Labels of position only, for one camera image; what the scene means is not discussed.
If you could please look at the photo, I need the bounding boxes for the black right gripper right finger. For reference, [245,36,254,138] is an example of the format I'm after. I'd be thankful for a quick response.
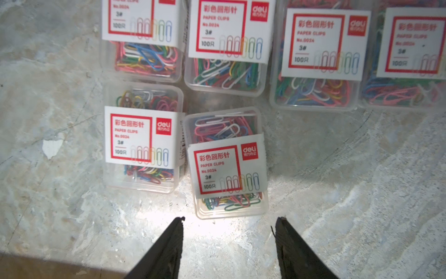
[275,217,337,279]

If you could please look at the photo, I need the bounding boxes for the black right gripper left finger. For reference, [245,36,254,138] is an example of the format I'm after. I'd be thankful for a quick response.
[125,217,185,279]

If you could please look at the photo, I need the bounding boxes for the paper clip box four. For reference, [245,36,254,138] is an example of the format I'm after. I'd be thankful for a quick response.
[183,106,269,220]

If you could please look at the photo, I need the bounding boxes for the paper clip box five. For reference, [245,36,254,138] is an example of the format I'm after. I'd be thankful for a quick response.
[103,81,185,194]

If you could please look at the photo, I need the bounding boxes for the paper clip box one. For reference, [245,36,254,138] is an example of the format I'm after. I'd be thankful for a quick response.
[269,1,372,112]

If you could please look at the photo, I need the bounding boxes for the paper clip box two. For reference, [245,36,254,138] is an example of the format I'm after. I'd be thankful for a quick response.
[360,1,446,112]

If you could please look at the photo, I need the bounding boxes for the paper clip box eleven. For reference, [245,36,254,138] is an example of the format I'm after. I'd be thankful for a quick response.
[100,0,188,83]

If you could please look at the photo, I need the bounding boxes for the paper clip box three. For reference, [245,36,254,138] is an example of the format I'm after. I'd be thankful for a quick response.
[184,0,277,97]

